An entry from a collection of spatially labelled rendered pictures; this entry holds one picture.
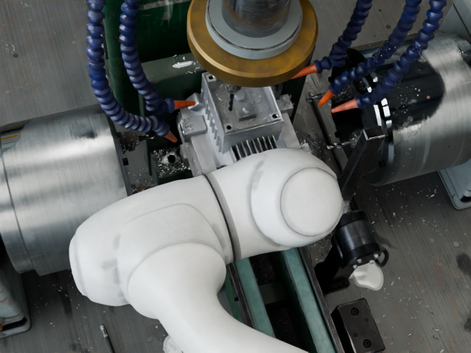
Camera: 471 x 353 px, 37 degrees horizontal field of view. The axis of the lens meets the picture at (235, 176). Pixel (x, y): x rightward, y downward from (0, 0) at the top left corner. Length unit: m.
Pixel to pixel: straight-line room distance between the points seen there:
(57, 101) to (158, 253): 0.90
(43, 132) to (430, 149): 0.62
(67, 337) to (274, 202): 0.74
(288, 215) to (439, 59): 0.60
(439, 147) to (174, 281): 0.66
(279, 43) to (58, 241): 0.44
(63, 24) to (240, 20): 0.80
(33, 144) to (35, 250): 0.16
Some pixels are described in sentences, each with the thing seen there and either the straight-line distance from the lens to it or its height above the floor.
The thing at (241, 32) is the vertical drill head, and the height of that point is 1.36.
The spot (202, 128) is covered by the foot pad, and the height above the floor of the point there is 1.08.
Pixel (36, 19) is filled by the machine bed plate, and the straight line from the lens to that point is 1.69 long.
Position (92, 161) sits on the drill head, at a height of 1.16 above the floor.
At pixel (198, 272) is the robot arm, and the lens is 0.69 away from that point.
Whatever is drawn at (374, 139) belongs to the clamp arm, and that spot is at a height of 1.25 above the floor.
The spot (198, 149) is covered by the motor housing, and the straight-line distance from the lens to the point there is 1.18.
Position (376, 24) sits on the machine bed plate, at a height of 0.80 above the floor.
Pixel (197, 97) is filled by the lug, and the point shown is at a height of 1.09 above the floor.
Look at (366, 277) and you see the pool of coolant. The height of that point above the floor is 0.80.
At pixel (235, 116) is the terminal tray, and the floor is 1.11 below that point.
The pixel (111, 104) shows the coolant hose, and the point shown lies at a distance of 0.96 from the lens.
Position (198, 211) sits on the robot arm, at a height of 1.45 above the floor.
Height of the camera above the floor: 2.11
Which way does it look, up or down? 64 degrees down
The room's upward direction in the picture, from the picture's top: 10 degrees clockwise
